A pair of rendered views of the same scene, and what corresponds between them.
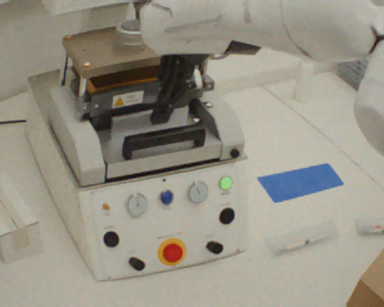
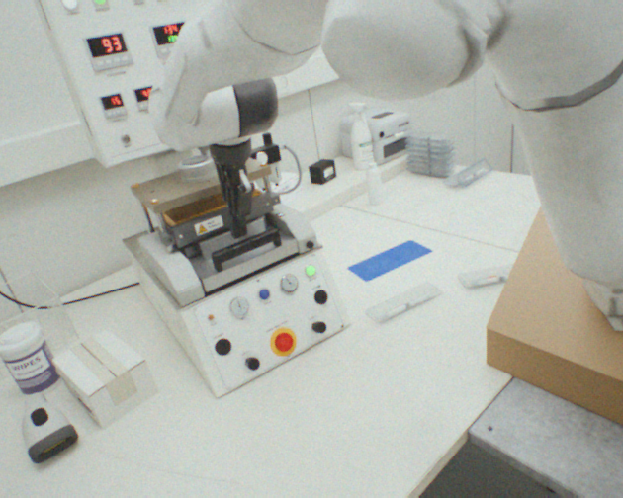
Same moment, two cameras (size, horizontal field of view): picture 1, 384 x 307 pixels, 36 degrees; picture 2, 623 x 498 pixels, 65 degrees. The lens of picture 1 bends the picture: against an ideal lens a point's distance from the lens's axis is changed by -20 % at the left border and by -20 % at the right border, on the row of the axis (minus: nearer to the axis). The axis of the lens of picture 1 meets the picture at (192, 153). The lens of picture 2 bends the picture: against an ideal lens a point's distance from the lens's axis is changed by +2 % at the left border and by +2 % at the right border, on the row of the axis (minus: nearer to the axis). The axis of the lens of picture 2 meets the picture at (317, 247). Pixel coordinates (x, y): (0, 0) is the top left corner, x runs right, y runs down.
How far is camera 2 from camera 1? 0.33 m
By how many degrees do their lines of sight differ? 7
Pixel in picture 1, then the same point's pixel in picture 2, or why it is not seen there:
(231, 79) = (314, 207)
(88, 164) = (183, 285)
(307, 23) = not seen: outside the picture
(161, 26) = (161, 113)
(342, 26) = not seen: outside the picture
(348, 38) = not seen: outside the picture
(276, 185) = (364, 268)
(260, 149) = (345, 248)
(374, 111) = (343, 20)
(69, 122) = (159, 257)
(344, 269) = (464, 324)
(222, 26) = (190, 68)
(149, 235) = (258, 331)
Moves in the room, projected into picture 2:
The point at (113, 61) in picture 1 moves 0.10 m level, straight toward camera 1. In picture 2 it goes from (182, 194) to (178, 212)
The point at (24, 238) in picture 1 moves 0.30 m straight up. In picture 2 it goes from (128, 385) to (68, 253)
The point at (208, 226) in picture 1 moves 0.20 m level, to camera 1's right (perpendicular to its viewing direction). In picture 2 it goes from (308, 309) to (399, 296)
